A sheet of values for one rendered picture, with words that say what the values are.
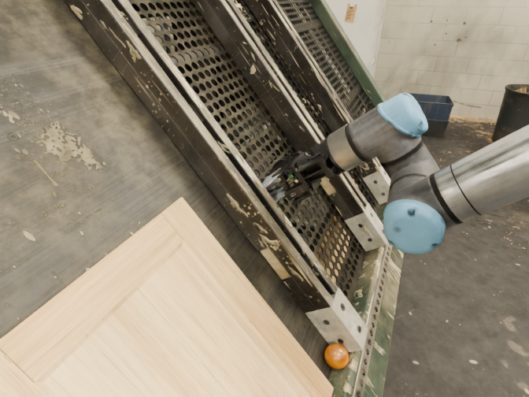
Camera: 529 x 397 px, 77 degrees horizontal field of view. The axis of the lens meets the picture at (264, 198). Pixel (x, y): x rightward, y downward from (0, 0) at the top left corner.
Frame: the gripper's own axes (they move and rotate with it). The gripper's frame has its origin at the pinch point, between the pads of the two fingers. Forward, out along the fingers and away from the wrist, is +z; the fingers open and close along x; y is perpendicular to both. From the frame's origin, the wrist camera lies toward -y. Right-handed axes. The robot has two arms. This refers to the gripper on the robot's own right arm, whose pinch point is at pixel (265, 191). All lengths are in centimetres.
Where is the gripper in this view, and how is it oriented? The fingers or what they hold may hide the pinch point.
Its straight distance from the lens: 75.3
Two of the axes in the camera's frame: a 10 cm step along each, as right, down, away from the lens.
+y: -4.1, 4.8, -7.7
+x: 5.9, 7.9, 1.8
